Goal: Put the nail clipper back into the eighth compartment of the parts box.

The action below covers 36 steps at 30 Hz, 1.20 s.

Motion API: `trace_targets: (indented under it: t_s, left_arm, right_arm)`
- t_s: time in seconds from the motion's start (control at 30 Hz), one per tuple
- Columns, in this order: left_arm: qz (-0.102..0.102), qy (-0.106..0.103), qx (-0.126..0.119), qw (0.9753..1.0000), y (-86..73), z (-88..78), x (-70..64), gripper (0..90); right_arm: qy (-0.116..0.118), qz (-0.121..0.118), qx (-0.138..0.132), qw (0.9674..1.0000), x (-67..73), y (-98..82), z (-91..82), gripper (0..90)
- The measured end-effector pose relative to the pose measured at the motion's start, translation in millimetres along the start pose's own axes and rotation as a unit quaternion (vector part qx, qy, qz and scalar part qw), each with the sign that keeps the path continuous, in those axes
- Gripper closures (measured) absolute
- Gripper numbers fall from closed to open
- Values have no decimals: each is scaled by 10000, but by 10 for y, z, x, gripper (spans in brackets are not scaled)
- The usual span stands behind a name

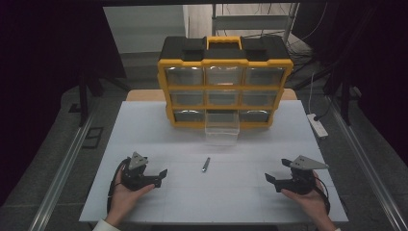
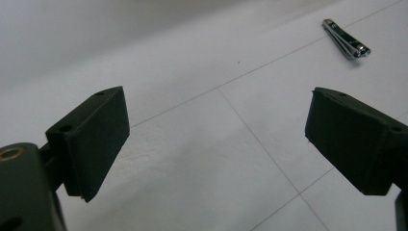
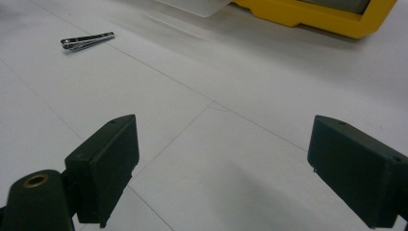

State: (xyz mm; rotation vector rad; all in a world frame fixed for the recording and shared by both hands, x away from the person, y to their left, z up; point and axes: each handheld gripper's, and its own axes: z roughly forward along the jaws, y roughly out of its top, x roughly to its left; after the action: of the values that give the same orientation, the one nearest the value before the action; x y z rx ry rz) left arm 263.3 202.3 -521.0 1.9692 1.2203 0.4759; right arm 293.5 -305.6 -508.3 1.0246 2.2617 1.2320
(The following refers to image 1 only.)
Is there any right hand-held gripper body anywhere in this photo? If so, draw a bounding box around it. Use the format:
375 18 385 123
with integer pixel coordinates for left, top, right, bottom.
274 155 330 195

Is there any dark curtain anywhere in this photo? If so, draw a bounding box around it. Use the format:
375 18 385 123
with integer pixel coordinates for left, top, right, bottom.
296 0 408 167
0 0 127 208

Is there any person's right hand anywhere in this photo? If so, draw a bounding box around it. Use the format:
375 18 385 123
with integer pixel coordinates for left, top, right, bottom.
280 170 332 227

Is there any aluminium rail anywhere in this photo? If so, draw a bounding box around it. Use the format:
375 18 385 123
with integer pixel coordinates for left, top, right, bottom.
28 110 98 231
326 95 408 231

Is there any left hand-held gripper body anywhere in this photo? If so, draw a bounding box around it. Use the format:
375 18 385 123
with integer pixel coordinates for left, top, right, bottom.
120 151 162 193

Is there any grey metal shelf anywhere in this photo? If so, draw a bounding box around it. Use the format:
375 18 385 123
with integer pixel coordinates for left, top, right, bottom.
211 2 301 43

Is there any person's left hand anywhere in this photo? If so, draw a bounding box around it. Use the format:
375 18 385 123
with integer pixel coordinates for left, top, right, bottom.
105 167 156 227

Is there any black metal stand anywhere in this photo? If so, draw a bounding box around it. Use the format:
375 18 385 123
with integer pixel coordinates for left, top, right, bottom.
68 68 132 128
293 59 364 127

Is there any yellow and black drawer cabinet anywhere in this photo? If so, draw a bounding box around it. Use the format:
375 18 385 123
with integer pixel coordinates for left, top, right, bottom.
157 35 294 130

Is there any white power strip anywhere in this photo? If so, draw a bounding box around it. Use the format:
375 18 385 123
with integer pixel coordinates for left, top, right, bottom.
306 113 330 140

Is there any clear plastic drawer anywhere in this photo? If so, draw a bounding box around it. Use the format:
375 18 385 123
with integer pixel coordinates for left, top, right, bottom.
204 110 241 147

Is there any white power cable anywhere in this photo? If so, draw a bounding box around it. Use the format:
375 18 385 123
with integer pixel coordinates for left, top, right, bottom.
307 70 318 116

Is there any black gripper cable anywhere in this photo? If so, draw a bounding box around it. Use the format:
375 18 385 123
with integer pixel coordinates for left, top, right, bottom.
106 158 131 216
315 178 332 216

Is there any black plug with cable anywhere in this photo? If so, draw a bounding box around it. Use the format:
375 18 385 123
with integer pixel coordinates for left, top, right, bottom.
313 99 333 122

